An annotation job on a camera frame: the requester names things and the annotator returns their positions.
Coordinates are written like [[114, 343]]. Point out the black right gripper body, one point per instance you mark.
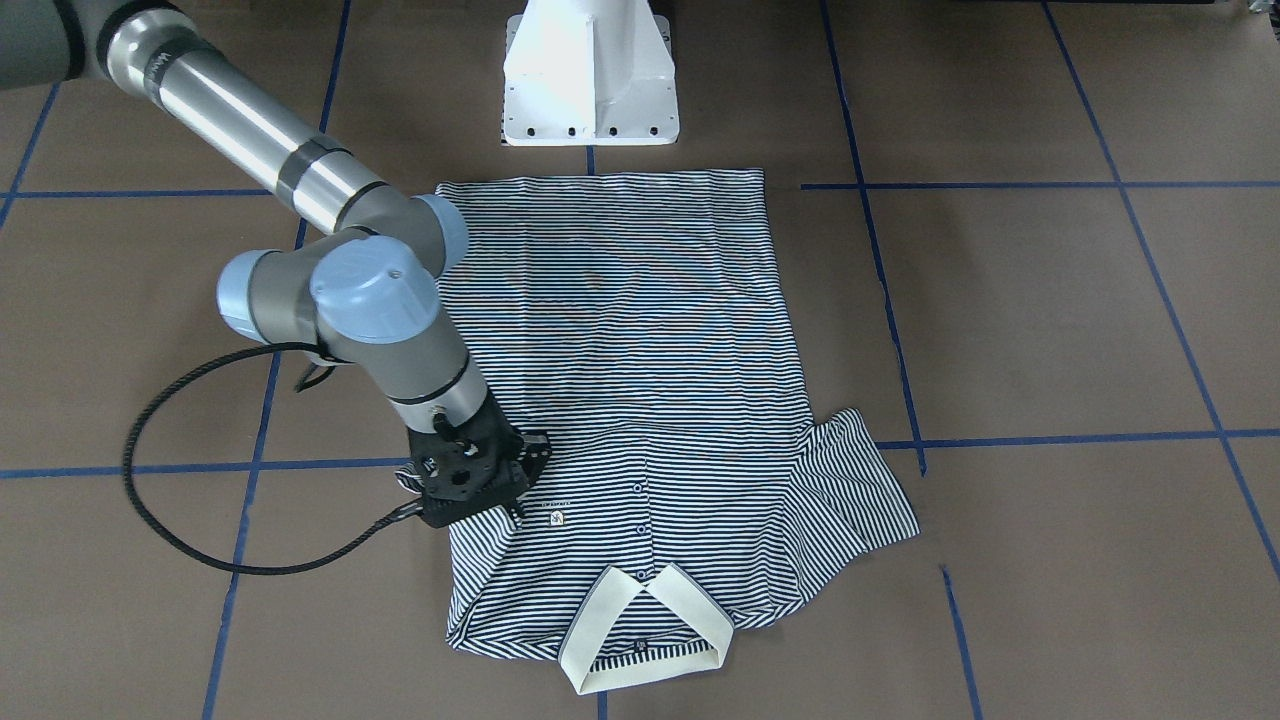
[[535, 447]]

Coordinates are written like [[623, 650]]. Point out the blue white striped polo shirt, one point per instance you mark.
[[639, 320]]

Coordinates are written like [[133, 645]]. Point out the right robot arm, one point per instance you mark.
[[362, 290]]

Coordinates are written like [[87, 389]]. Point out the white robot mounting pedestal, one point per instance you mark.
[[589, 73]]

